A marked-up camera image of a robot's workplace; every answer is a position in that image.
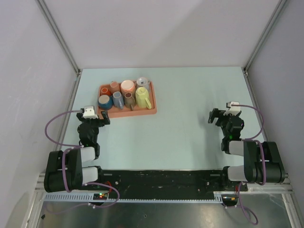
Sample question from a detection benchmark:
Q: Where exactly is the grey blue mug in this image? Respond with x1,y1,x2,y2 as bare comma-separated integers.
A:
113,91,124,110

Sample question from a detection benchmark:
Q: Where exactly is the brown mug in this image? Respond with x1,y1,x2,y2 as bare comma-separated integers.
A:
124,92,136,111

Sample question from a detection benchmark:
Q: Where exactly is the yellow faceted mug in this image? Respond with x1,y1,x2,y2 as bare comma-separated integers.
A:
135,87,152,109

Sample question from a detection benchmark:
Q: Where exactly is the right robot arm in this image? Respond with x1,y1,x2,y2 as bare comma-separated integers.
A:
208,108,285,190

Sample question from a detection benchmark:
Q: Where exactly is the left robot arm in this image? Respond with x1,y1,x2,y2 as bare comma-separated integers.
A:
44,108,110,193

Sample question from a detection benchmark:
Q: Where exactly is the dark blue mug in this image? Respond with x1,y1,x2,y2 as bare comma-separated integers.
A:
98,95,113,110

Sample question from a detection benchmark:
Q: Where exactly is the orange mug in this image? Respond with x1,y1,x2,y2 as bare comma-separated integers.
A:
100,87,112,97

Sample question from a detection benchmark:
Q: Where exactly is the small pink mug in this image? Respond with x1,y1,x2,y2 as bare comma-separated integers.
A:
110,81,121,94

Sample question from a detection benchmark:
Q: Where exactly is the large peach mug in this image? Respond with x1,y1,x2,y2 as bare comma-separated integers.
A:
120,80,136,95

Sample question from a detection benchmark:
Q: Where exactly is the clear glass mug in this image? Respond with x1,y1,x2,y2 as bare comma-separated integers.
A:
136,77,150,92

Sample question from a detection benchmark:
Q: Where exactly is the salmon plastic tray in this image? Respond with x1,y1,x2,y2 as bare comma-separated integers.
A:
96,81,157,119

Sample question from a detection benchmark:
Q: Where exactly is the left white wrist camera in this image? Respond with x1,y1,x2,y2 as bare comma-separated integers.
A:
82,105,98,119

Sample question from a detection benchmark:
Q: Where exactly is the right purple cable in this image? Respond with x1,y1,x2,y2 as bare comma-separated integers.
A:
235,104,266,225

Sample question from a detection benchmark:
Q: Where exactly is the purple cable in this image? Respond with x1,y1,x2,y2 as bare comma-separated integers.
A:
44,109,120,214
235,104,266,225

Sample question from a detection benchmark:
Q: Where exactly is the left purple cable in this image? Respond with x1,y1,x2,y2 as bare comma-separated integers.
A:
44,109,120,214

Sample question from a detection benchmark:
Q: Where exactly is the white cable duct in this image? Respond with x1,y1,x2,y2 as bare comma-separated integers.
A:
42,192,238,203

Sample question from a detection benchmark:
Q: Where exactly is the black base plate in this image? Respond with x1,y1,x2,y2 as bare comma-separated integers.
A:
98,170,238,200

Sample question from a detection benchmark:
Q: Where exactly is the aluminium front rail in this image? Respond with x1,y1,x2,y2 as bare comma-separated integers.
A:
35,170,292,196

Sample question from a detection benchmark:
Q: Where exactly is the left aluminium frame post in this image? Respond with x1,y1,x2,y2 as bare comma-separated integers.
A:
35,0,81,76

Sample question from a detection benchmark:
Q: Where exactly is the aluminium frame post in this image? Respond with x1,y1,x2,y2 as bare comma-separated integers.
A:
35,0,81,76
243,0,290,76

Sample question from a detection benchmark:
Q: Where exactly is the right aluminium frame post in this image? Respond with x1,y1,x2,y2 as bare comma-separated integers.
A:
243,0,290,76

